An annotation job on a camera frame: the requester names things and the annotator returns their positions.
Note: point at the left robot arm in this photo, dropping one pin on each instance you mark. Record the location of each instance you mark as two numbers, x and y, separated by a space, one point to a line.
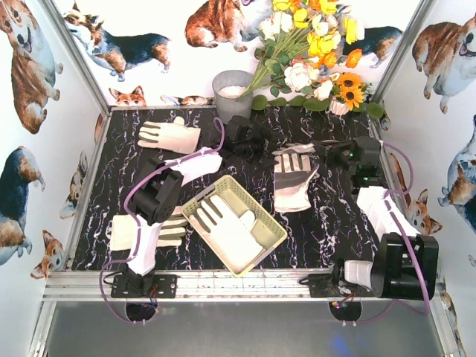
152 200

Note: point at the artificial flower bouquet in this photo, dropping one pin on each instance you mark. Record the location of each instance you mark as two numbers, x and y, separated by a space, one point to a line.
301 42

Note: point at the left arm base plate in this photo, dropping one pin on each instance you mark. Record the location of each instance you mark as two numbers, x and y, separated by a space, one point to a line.
157 286

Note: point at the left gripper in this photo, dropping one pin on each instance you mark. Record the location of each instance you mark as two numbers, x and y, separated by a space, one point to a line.
245 147

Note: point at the white glove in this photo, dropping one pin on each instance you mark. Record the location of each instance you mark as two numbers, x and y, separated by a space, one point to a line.
124 232
174 136
292 175
295 148
227 234

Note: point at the pale green storage basket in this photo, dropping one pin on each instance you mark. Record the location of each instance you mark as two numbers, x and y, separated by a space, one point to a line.
267 231

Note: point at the sunflower pot white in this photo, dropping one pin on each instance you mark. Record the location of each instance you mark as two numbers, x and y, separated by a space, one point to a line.
348 94

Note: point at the grey bucket with gravel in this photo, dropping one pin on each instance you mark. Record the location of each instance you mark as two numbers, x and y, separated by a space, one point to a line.
229 89

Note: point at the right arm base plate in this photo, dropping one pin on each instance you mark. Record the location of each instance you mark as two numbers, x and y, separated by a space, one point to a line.
322 286

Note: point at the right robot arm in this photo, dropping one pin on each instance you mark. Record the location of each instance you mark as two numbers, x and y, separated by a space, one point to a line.
405 264

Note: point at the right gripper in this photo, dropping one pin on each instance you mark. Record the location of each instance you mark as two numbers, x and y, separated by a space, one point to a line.
320 147

